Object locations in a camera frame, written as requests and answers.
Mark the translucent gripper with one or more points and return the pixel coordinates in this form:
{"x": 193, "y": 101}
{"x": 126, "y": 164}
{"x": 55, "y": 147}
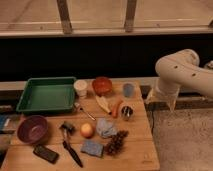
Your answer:
{"x": 169, "y": 98}

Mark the light blue towel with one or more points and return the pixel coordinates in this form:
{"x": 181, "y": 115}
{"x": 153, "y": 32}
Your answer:
{"x": 105, "y": 128}

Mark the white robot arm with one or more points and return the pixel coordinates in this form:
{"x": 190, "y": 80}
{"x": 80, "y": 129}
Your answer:
{"x": 177, "y": 70}

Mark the red bowl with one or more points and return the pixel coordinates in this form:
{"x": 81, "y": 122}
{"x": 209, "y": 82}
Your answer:
{"x": 102, "y": 85}

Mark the purple bowl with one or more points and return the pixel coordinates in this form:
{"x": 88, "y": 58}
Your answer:
{"x": 33, "y": 129}

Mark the blue plastic cup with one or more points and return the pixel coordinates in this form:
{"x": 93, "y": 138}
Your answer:
{"x": 128, "y": 90}

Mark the small metal cup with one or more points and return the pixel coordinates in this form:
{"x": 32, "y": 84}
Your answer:
{"x": 126, "y": 112}

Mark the orange carrot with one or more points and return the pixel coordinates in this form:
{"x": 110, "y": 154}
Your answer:
{"x": 116, "y": 108}

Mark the banana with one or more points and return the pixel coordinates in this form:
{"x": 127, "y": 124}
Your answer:
{"x": 102, "y": 102}

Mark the pine cone bunch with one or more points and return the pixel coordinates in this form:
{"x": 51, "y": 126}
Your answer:
{"x": 115, "y": 145}

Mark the white paper cup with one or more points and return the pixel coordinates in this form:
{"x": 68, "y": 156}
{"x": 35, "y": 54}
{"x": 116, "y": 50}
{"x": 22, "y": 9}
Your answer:
{"x": 80, "y": 87}

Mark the apple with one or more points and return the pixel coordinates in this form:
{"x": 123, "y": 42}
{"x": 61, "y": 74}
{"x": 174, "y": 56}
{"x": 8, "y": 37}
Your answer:
{"x": 87, "y": 130}

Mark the metal spoon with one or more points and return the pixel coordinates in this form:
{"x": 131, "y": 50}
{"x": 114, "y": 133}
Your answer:
{"x": 80, "y": 108}

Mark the blue sponge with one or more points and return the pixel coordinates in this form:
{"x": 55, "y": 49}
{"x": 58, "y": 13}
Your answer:
{"x": 92, "y": 148}

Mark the dark dish brush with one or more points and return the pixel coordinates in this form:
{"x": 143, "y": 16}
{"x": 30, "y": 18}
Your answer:
{"x": 67, "y": 129}

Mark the green plastic tray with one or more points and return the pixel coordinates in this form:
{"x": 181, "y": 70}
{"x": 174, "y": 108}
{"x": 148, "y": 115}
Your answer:
{"x": 47, "y": 95}

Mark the black rectangular block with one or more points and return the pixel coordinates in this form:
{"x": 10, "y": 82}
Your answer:
{"x": 46, "y": 153}

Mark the black handled knife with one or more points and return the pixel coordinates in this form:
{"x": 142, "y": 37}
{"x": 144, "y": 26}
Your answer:
{"x": 72, "y": 152}

